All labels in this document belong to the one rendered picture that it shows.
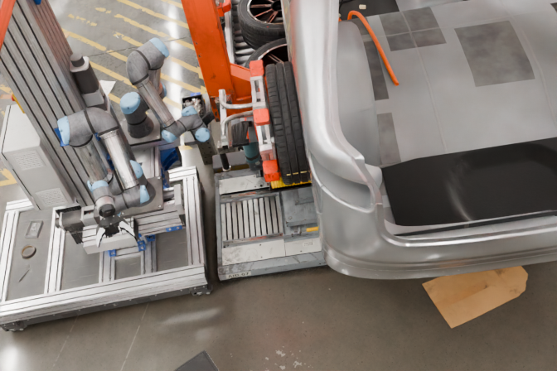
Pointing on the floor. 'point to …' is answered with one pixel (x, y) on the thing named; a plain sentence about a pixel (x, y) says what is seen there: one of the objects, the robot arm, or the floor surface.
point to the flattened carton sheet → (475, 292)
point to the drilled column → (207, 151)
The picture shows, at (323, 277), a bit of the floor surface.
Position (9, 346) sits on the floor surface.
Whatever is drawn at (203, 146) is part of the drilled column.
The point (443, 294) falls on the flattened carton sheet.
